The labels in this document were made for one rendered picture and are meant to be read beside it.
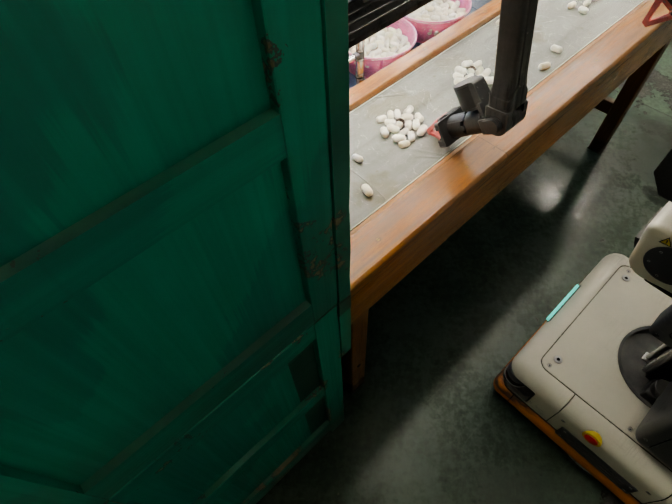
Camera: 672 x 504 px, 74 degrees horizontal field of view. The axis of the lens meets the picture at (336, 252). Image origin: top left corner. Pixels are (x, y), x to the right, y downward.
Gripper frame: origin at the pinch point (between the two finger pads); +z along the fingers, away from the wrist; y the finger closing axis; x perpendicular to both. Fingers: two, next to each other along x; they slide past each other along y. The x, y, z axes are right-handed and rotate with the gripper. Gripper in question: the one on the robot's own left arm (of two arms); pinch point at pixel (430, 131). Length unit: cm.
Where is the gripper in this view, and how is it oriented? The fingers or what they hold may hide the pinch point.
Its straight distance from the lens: 126.2
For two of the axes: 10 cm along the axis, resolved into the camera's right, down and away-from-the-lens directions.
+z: -5.0, -0.9, 8.6
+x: 4.6, 8.2, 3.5
